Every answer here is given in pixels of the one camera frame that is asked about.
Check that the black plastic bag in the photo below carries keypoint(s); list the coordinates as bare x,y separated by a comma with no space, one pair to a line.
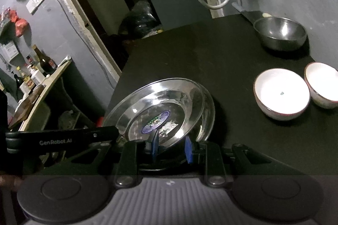
141,19

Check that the kitchen cleaver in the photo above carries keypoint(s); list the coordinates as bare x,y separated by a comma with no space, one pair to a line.
249,15

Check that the dark cabinet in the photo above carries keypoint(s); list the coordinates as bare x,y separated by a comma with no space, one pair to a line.
182,0

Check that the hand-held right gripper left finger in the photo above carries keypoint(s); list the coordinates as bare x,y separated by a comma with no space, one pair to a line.
154,146

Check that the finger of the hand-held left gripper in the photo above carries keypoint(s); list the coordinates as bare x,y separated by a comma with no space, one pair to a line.
101,133

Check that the wooden side shelf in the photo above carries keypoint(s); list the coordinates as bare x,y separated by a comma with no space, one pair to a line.
50,80

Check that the stainless steel plate with sticker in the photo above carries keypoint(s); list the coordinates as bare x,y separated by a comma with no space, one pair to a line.
158,109

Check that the red plastic bag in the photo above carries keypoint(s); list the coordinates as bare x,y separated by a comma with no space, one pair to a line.
19,23

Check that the wooden cutting board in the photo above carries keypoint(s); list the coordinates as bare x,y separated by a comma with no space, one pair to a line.
26,106

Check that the white wall socket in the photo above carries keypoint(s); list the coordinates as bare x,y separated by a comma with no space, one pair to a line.
34,2

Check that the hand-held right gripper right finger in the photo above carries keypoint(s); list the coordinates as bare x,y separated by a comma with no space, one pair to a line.
188,149

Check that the dark brown glass bottle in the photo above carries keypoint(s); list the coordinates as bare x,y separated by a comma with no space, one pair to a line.
43,60

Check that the white plastic bottle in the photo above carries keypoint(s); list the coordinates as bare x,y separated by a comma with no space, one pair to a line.
37,74

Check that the stainless steel bowl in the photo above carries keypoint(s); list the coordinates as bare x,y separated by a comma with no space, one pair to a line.
281,31

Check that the dark sauce bottle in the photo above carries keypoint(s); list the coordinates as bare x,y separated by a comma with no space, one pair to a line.
18,85

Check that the white ceramic bowl red rim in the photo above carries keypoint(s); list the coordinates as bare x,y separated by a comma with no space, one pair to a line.
281,93
323,82

